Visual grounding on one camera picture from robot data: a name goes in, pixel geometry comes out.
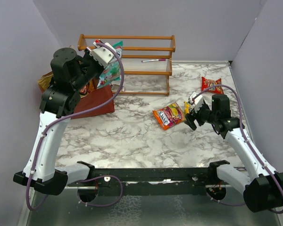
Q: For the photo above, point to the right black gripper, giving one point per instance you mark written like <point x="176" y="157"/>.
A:
<point x="192" y="114"/>

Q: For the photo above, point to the yellow M&M's packet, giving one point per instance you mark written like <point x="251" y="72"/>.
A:
<point x="187" y="107"/>

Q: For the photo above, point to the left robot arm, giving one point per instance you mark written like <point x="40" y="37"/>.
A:
<point x="40" y="172"/>

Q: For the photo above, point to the teal Fox's mint candy bag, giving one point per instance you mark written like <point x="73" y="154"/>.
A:
<point x="112" y="72"/>

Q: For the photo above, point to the gold kettle chips bag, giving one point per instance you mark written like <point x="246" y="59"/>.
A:
<point x="45" y="81"/>

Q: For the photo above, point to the wooden shelf rack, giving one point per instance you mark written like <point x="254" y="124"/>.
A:
<point x="132" y="61"/>

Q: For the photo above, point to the small packet behind gripper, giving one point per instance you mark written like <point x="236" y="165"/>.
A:
<point x="115" y="87"/>

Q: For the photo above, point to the small red snack bag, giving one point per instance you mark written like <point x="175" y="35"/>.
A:
<point x="206" y="83"/>

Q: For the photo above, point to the Fox's fruits candy bag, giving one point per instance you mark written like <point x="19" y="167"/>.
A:
<point x="169" y="116"/>

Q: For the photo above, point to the orange honey dijon chips bag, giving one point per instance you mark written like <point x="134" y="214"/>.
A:
<point x="90" y="87"/>

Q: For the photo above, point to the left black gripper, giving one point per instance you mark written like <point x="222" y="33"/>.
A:
<point x="87" y="56"/>

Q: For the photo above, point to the purple marker pen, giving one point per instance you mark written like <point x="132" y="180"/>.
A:
<point x="154" y="60"/>

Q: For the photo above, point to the orange Fox's candy bag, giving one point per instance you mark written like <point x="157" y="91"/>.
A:
<point x="84" y="91"/>

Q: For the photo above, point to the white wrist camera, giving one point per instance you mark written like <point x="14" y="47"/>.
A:
<point x="196" y="101"/>
<point x="102" y="54"/>

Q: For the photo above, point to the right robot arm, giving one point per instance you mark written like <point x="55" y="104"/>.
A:
<point x="262" y="185"/>

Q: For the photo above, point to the red paper bag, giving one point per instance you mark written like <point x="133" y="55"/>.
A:
<point x="92" y="101"/>

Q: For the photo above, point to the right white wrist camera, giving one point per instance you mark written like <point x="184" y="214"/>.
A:
<point x="196" y="101"/>

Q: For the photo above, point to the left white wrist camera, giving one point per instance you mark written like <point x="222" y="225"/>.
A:
<point x="102" y="54"/>

